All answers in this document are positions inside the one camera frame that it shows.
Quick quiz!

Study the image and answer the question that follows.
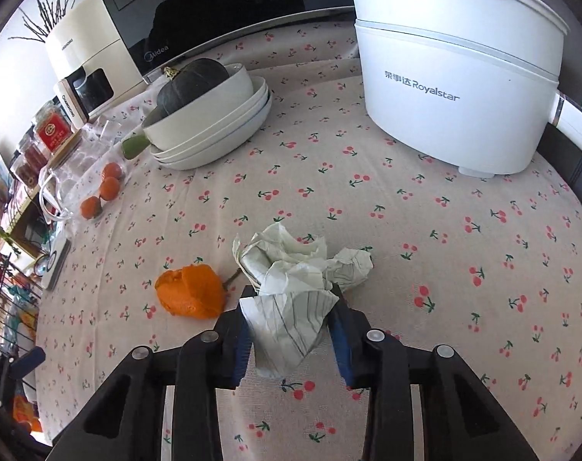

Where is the red label clear jar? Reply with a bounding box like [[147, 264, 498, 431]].
[[10, 151, 39, 188], [34, 114, 75, 153], [18, 132, 52, 174]]

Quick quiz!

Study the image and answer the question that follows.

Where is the cherry print tablecloth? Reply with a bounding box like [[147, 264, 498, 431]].
[[34, 17, 582, 461]]

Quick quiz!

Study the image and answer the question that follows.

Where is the orange plastic bag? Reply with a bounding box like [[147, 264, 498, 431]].
[[12, 394, 44, 435]]

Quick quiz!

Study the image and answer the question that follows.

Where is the stack of white bowls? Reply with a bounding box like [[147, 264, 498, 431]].
[[151, 77, 269, 164]]

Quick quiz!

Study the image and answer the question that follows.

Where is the black microwave oven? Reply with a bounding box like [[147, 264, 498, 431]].
[[91, 0, 359, 85]]

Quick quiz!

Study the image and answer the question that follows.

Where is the white plate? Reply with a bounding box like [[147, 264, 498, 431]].
[[151, 89, 273, 171]]

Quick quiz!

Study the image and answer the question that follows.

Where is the white rectangular gadget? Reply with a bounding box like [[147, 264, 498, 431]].
[[41, 235, 73, 291]]

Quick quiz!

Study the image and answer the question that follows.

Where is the black wire rack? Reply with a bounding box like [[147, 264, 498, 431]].
[[0, 250, 47, 375]]

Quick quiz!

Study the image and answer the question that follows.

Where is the orange peel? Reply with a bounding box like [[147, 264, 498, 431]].
[[155, 264, 227, 320]]

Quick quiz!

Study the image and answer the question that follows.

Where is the white electric pot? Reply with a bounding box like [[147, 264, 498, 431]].
[[340, 0, 582, 176]]

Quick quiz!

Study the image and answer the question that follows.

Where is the clear glass pitcher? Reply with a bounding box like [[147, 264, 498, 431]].
[[38, 120, 128, 224]]

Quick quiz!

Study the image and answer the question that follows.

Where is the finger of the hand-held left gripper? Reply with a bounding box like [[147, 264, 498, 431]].
[[10, 347, 47, 379]]

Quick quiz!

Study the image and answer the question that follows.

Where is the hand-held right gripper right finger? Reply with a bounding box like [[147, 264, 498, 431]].
[[328, 282, 542, 461]]

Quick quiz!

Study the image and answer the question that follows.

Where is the white tissue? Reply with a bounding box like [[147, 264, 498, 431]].
[[326, 247, 374, 294], [232, 223, 341, 379]]

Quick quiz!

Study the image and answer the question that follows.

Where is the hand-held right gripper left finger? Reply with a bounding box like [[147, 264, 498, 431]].
[[46, 285, 256, 461]]

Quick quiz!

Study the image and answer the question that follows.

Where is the dark green squash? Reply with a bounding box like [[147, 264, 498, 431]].
[[156, 58, 230, 118]]

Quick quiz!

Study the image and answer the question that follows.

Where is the white countertop appliance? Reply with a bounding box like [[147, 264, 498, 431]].
[[41, 0, 145, 123]]

